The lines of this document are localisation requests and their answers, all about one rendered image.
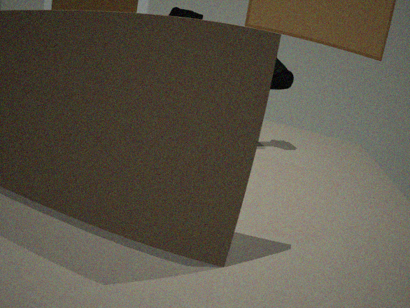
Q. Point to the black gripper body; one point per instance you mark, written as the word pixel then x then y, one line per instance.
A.
pixel 180 13

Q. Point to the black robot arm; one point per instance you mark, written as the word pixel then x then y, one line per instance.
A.
pixel 282 78

